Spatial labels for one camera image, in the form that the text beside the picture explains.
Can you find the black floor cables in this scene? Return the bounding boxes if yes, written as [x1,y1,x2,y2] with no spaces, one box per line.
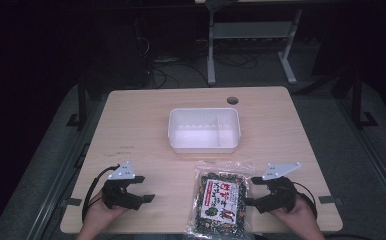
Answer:
[137,36,259,90]

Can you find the clear snack bag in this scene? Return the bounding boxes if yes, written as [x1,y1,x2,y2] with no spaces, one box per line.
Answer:
[183,160,256,240]

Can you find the person's right hand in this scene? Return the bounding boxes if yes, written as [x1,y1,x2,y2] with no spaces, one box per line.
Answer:
[270,195,318,232]

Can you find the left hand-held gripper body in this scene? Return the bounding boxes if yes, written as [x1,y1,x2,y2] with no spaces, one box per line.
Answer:
[101,161,144,211]

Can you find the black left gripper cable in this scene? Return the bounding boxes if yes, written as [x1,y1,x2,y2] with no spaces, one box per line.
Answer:
[81,164,121,222]

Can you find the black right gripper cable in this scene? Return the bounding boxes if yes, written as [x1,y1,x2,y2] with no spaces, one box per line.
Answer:
[291,181,318,218]

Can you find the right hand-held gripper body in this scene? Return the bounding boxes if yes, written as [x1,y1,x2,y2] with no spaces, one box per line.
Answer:
[254,162,302,215]

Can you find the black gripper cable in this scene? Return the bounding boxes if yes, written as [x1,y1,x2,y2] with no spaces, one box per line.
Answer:
[81,164,121,222]
[291,181,318,218]

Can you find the black metal stand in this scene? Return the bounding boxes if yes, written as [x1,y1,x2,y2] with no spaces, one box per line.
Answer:
[350,68,379,130]
[65,74,89,131]

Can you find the grey table edge bracket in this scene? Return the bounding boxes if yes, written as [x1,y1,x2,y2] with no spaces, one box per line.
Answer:
[318,195,344,205]
[60,197,83,207]

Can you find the white metal desk frame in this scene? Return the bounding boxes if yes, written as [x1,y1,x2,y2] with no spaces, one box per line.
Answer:
[204,0,304,86]

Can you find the person's left hand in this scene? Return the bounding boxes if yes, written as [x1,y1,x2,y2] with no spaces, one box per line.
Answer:
[83,190,129,232]

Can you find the white plastic container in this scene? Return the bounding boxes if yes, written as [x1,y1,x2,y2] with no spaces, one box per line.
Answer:
[167,107,242,155]

